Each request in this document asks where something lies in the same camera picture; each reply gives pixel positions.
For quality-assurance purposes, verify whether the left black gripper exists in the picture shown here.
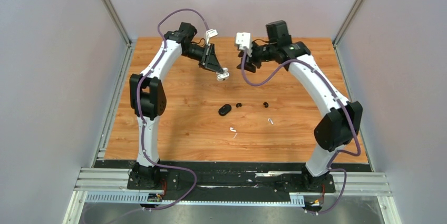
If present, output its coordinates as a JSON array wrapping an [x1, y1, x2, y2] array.
[[182, 43, 224, 74]]

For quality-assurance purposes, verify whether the white earbud charging case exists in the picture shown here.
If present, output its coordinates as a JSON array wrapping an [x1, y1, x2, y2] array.
[[216, 67, 230, 81]]

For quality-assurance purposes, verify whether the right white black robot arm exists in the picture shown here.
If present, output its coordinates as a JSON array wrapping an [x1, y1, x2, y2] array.
[[235, 21, 363, 191]]

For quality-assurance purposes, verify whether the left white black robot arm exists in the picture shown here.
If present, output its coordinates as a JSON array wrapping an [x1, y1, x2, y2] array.
[[127, 22, 230, 190]]

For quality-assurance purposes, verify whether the black earbud charging case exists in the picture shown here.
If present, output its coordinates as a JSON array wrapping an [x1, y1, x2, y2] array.
[[218, 104, 232, 116]]

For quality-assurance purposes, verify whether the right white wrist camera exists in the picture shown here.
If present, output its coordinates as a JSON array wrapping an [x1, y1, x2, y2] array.
[[235, 32, 252, 57]]

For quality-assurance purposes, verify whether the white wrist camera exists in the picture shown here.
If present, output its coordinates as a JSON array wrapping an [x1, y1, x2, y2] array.
[[205, 29, 218, 45], [235, 32, 252, 57]]

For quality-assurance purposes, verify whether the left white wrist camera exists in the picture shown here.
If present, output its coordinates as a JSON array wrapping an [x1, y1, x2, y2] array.
[[205, 29, 218, 45]]

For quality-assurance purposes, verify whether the left aluminium corner post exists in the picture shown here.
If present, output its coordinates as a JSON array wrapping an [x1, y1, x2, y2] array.
[[101, 0, 132, 47]]

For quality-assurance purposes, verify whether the aluminium corner post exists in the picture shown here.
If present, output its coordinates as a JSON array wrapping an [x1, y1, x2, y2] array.
[[332, 0, 365, 48], [101, 0, 132, 47]]

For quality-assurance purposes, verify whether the right aluminium corner post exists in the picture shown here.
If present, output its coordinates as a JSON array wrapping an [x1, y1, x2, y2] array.
[[332, 0, 365, 48]]

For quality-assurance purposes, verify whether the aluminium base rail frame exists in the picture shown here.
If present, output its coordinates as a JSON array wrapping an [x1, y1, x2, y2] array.
[[63, 161, 401, 223]]

